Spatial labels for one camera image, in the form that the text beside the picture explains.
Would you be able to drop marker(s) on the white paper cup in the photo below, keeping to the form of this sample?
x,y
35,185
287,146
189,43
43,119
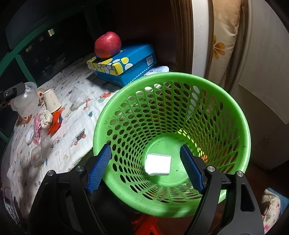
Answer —
x,y
51,101

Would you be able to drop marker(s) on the orange snack wrapper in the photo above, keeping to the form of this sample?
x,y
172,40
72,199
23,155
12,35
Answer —
x,y
57,120

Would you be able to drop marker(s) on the orange water bottle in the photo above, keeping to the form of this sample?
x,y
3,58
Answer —
x,y
26,104

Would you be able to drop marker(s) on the clear plastic food container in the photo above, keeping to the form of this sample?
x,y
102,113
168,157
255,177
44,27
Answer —
x,y
41,152

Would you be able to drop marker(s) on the white paper ball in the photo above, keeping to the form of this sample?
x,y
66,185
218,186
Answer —
x,y
46,119

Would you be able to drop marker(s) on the small round plush toy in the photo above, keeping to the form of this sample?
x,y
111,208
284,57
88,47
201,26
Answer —
x,y
40,92

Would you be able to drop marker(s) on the pink snack wrapper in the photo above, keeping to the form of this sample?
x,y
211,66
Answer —
x,y
37,128

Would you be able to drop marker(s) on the floral beige pillow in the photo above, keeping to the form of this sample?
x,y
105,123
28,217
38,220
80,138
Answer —
x,y
227,14

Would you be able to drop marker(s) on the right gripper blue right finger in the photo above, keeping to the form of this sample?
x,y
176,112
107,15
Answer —
x,y
194,173

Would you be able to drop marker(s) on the clear plastic cup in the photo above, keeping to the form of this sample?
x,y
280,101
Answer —
x,y
77,98

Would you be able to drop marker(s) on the green plastic mesh wastebasket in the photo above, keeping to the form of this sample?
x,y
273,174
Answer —
x,y
157,114

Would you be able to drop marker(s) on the floral fabric bag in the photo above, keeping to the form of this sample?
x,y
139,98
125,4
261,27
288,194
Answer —
x,y
273,207

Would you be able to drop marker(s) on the white tissue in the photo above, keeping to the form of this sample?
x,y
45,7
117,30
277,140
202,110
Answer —
x,y
157,164

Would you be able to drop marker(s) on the blue yellow tissue box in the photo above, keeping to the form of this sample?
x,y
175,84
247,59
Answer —
x,y
131,63

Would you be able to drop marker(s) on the red apple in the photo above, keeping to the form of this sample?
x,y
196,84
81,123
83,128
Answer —
x,y
107,45

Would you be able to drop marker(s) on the white plastic cup lid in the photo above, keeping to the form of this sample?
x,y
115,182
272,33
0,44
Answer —
x,y
29,136

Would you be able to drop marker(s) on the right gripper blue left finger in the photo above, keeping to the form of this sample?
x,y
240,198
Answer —
x,y
96,167

